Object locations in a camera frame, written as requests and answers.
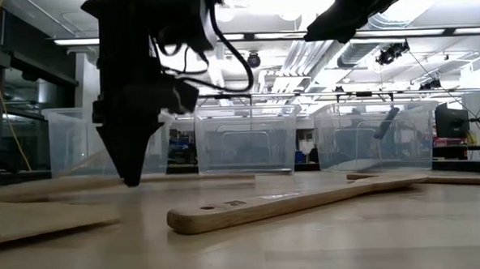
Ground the black plastic kitchen utensil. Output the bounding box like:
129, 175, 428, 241
373, 105, 402, 140

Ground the black overhead camera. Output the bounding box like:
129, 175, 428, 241
375, 39, 411, 67

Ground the yellow cable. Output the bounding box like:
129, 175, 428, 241
0, 0, 34, 174

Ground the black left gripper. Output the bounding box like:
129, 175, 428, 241
90, 79, 178, 190

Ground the black computer monitor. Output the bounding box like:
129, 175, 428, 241
434, 101, 471, 141

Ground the long wooden spatula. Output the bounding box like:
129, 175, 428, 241
0, 169, 256, 203

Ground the wide flat wooden spatula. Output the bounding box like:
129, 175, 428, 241
0, 195, 122, 248

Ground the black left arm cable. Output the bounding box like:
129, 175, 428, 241
151, 0, 256, 98

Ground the wooden spoon with oval head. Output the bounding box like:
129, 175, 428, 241
165, 173, 431, 237

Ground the clear plastic storage bin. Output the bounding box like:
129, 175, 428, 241
193, 103, 300, 178
310, 98, 442, 175
41, 104, 174, 180

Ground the black round ceiling camera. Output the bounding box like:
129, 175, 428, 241
246, 51, 262, 70

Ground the wooden spatula with round head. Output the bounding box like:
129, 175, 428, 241
345, 167, 480, 193

